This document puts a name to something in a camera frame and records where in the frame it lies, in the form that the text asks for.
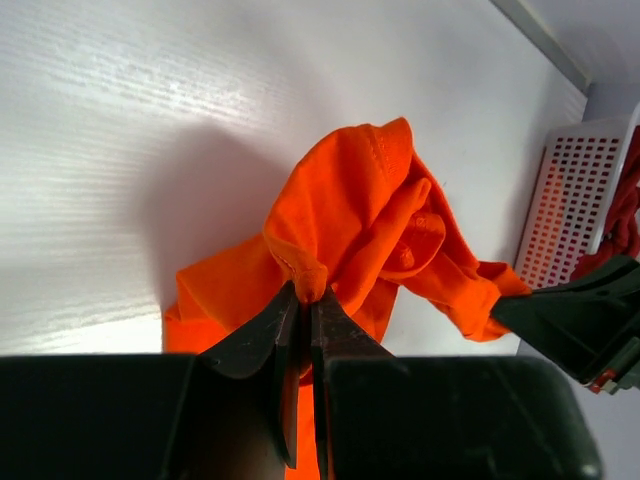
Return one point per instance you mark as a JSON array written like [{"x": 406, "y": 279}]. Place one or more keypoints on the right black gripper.
[{"x": 589, "y": 328}]

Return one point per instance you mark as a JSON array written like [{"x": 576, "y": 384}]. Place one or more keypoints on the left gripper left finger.
[{"x": 226, "y": 413}]

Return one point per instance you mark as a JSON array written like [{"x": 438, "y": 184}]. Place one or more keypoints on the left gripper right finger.
[{"x": 378, "y": 416}]

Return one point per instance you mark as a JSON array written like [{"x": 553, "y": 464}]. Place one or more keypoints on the orange t shirt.
[{"x": 360, "y": 215}]

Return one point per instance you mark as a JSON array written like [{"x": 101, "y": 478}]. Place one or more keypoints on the dark red t shirt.
[{"x": 621, "y": 231}]

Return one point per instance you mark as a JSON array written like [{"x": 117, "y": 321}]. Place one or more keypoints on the white plastic basket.
[{"x": 579, "y": 172}]

